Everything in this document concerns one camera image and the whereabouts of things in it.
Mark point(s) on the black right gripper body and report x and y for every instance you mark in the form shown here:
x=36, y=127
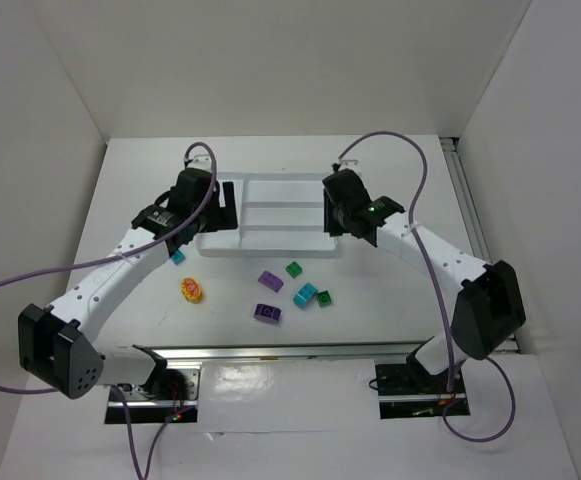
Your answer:
x=330, y=212

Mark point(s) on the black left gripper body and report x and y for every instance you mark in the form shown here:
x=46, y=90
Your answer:
x=225, y=209

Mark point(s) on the teal long lego brick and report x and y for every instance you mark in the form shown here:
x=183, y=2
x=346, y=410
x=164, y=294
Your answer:
x=178, y=257

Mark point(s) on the small green lego brick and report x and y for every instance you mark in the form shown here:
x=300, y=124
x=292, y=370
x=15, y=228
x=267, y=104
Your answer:
x=323, y=298

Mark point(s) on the teal curved lego brick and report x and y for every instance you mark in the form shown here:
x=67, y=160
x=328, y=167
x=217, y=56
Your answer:
x=305, y=295

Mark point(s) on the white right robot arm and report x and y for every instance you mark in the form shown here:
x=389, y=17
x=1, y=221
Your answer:
x=488, y=306

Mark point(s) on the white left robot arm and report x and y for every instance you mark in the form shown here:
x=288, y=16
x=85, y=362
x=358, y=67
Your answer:
x=56, y=342

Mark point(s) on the white compartment tray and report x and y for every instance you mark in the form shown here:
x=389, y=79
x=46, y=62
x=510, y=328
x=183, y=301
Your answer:
x=279, y=215

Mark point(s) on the green square lego brick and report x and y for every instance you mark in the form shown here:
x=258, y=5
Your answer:
x=294, y=269

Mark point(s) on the purple curved lego brick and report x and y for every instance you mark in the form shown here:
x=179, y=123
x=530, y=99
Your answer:
x=271, y=281

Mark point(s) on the yellow butterfly lego brick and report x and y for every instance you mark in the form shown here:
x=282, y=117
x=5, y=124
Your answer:
x=191, y=290

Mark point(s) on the purple flower lego brick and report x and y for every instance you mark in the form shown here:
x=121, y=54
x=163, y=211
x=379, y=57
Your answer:
x=267, y=313

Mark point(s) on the aluminium side rail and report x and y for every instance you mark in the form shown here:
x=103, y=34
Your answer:
x=464, y=197

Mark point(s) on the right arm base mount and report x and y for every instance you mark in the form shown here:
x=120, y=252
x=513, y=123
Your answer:
x=403, y=394

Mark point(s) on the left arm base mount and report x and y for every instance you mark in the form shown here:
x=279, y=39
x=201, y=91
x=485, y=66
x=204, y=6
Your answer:
x=176, y=395

